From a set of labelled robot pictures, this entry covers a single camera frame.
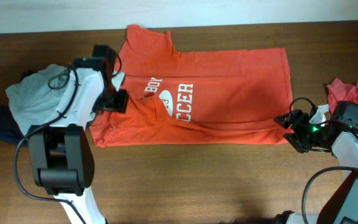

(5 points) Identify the orange soccer t-shirt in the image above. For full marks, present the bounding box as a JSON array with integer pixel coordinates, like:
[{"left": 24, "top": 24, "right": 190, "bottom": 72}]
[{"left": 89, "top": 25, "right": 293, "bottom": 147}]

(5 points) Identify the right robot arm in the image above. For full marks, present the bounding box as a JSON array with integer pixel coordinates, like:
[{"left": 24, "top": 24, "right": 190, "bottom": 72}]
[{"left": 272, "top": 101, "right": 358, "bottom": 224}]

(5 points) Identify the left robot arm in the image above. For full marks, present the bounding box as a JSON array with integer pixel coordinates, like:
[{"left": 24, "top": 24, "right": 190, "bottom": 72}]
[{"left": 26, "top": 45, "right": 129, "bottom": 223}]

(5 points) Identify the folded grey shirt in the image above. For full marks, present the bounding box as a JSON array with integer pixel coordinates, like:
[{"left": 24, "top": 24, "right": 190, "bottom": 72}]
[{"left": 6, "top": 64, "right": 68, "bottom": 135}]

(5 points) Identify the folded navy garment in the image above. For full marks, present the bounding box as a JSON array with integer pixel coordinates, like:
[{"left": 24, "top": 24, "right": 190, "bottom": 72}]
[{"left": 0, "top": 71, "right": 37, "bottom": 146}]

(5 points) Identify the left black cable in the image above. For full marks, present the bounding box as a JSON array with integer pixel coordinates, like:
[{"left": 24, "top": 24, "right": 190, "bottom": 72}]
[{"left": 13, "top": 51, "right": 123, "bottom": 224}]

